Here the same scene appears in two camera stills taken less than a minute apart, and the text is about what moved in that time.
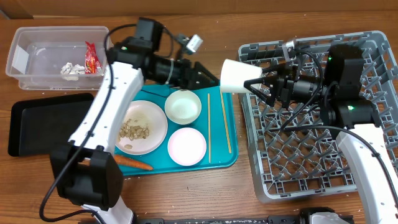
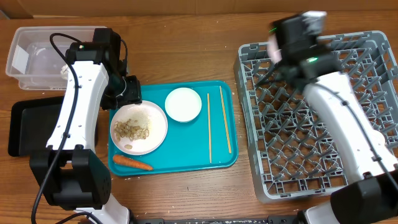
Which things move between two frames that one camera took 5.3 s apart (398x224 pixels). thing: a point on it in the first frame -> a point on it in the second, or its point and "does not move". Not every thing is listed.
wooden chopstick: (226, 123) does not move
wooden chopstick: (209, 126) does not move
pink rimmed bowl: (186, 146) -> (274, 54)
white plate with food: (142, 127) does not move
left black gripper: (186, 76) -> (132, 96)
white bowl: (183, 107) does not move
